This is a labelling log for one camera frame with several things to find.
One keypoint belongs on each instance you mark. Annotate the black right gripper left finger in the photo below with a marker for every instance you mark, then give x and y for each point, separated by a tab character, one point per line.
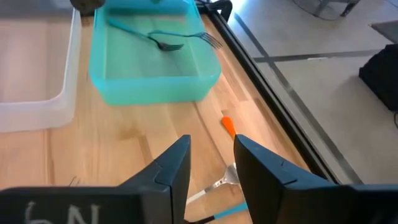
93	205

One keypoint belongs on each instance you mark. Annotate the office chair base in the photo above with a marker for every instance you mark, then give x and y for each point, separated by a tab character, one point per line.
320	7

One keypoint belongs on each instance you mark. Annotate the clear plastic bin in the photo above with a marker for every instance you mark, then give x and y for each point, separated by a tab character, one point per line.
37	115

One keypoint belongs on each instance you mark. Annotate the black soft case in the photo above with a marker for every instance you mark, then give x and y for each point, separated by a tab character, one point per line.
382	77

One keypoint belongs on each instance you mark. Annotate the teal plastic bin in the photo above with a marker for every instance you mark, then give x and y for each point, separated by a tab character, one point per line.
155	87

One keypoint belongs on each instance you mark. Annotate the dark floor mat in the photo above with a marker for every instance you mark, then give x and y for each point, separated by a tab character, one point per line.
387	31

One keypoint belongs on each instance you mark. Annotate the black metal table frame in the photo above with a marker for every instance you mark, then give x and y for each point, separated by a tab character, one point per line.
267	90

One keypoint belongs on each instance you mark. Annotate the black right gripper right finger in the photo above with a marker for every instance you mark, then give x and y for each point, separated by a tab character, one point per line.
311	205

